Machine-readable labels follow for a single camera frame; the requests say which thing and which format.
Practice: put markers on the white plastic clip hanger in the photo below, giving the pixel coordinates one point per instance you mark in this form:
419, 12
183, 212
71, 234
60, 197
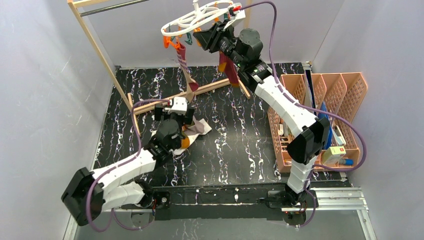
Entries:
200, 16

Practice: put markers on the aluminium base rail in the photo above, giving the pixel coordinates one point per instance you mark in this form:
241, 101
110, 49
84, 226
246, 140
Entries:
273, 196

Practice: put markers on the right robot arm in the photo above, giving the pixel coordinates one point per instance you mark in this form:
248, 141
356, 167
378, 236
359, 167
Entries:
309, 132

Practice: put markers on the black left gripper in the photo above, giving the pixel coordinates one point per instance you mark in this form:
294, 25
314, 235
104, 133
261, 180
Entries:
187, 117

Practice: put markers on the maroon yellow striped sock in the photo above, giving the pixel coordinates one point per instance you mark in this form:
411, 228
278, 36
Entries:
226, 66

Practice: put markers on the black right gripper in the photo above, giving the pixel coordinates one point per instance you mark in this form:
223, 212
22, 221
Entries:
216, 38

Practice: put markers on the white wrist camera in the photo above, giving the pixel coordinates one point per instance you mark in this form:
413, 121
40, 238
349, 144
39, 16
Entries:
235, 15
179, 106

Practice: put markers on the blue folder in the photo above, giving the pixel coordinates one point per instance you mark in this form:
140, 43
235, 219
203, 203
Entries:
329, 135

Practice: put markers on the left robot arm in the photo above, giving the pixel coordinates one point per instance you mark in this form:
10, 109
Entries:
90, 192

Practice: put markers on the wooden clothes rack frame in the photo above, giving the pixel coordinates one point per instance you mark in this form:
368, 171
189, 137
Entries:
173, 41

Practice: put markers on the white fluffy sock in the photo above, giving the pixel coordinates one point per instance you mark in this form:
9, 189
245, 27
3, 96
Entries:
179, 151

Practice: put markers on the white board in organizer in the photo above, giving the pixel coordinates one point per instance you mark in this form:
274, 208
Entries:
309, 89

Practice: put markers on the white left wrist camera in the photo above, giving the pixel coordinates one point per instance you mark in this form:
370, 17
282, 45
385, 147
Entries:
179, 106

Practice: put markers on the grey sock with red stripes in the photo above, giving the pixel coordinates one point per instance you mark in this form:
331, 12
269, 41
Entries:
196, 125

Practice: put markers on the metal hanging rod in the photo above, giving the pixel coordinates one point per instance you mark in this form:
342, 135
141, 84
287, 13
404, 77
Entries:
109, 8

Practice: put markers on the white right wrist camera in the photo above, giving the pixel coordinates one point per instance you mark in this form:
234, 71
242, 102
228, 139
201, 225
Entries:
235, 15

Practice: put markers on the olive striped sock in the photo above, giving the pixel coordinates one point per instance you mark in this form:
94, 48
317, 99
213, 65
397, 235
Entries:
189, 136

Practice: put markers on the beige purple striped sock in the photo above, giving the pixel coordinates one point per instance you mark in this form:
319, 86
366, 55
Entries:
191, 84

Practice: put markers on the small yellow white box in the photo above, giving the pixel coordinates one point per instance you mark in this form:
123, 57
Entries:
332, 155

